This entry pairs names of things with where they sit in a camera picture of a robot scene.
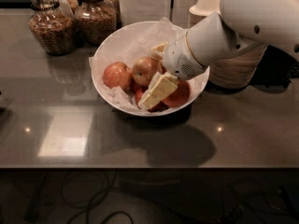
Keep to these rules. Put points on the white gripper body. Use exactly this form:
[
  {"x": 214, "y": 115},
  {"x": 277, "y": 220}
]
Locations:
[{"x": 178, "y": 58}]

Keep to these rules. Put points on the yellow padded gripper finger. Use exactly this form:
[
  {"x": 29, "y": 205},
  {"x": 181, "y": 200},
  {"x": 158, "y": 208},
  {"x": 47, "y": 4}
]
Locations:
[
  {"x": 160, "y": 87},
  {"x": 158, "y": 51}
]

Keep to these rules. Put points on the yellow-red apple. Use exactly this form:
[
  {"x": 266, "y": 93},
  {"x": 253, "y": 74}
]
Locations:
[{"x": 144, "y": 69}]

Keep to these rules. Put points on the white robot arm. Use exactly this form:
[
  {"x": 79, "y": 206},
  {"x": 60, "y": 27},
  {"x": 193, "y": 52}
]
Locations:
[{"x": 239, "y": 26}]

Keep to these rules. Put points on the large red apple right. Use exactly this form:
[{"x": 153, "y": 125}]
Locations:
[{"x": 180, "y": 96}]

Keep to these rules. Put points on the dark red apple front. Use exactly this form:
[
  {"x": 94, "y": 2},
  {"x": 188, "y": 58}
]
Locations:
[{"x": 138, "y": 94}]

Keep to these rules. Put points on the white bowl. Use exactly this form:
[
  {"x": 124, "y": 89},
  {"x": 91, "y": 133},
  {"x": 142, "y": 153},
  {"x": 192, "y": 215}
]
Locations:
[{"x": 124, "y": 41}]

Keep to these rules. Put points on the red apple left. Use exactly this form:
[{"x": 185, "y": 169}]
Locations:
[{"x": 118, "y": 74}]

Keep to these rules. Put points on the paper bowl stack front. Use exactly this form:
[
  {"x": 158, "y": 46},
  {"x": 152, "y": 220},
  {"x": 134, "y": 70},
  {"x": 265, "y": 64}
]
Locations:
[{"x": 236, "y": 73}]

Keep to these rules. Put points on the paper bowl stack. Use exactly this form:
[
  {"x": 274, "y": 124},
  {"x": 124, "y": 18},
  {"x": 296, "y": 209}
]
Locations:
[
  {"x": 236, "y": 73},
  {"x": 202, "y": 9}
]

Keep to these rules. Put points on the paper bowl stack back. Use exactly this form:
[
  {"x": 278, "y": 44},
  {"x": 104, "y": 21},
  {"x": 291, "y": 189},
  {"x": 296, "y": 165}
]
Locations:
[{"x": 202, "y": 9}]

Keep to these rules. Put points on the white paper liner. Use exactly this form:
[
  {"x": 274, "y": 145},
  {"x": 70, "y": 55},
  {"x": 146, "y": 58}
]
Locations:
[{"x": 137, "y": 44}]

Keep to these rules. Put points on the white napkin dispenser left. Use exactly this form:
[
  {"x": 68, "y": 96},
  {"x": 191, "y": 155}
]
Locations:
[{"x": 133, "y": 11}]

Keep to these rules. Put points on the glass cereal jar middle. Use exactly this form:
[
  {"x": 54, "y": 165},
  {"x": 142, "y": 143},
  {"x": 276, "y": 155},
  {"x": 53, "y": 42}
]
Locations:
[{"x": 97, "y": 19}]

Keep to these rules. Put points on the glass cereal jar left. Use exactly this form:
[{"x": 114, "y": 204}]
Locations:
[{"x": 54, "y": 30}]

